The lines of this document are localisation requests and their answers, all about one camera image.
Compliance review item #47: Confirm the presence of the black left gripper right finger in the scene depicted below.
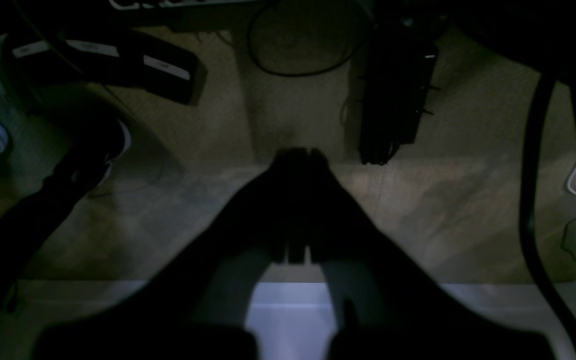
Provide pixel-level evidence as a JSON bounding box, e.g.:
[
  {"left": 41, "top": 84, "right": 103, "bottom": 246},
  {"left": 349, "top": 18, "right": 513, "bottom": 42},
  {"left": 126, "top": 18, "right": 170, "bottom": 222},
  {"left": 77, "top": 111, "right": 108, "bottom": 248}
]
[{"left": 308, "top": 149, "right": 556, "bottom": 360}]

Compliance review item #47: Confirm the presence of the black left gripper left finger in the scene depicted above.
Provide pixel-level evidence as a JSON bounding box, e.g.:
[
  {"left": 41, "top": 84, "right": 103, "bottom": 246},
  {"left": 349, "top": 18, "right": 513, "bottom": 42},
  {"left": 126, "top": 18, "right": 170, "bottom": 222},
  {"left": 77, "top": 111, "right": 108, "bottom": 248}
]
[{"left": 33, "top": 148, "right": 309, "bottom": 360}]

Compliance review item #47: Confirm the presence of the black power strip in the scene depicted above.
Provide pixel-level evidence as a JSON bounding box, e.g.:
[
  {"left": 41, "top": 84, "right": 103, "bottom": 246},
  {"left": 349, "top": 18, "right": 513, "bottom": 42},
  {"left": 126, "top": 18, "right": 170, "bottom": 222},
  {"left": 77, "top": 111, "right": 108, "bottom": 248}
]
[{"left": 358, "top": 22, "right": 439, "bottom": 166}]

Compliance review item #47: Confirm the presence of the black device with white labels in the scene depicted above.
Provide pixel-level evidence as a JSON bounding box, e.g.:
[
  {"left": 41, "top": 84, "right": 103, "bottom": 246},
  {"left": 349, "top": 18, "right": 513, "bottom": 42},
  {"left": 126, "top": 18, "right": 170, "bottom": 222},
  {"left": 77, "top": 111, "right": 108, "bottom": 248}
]
[{"left": 0, "top": 5, "right": 201, "bottom": 105}]

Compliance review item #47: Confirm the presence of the thick black cable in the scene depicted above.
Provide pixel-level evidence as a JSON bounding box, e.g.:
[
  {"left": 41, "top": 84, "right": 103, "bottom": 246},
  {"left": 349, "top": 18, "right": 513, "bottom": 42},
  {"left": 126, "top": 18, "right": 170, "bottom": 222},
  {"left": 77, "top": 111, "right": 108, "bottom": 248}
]
[{"left": 518, "top": 75, "right": 576, "bottom": 360}]

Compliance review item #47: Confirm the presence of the black looped cable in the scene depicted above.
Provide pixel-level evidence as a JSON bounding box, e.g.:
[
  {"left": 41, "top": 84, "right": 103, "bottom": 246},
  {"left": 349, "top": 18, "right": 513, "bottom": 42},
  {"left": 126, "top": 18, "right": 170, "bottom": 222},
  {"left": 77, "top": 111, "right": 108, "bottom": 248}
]
[{"left": 246, "top": 0, "right": 369, "bottom": 78}]

